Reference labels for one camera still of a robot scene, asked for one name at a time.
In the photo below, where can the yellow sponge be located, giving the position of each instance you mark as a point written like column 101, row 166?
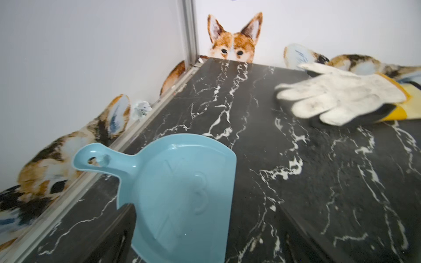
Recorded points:
column 411, row 107

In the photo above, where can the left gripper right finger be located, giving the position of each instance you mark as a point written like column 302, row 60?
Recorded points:
column 301, row 243

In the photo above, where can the white work glove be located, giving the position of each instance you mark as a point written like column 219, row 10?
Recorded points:
column 337, row 97

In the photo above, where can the blue dustpan scoop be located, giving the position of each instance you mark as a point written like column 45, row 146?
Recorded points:
column 181, row 186

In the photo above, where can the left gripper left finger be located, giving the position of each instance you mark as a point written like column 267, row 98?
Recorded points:
column 110, row 241

